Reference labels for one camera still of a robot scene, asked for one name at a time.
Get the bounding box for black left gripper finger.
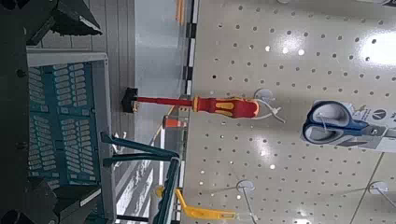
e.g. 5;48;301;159
26;178;103;224
24;0;104;47

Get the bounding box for beige perforated pegboard panel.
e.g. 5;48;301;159
180;0;396;224

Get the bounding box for black pegboard base block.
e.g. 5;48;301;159
120;87;139;114

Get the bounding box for white pegboard hook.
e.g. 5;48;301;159
253;88;286;124
367;181;396;206
235;179;260;224

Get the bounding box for red yellow screwdriver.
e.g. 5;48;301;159
135;95;260;119

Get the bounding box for grey blue crate with handle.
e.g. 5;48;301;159
26;50;181;224

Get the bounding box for blue handled scissors on card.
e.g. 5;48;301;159
300;99;396;153

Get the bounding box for yellow handled white paint roller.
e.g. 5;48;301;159
148;186;250;224

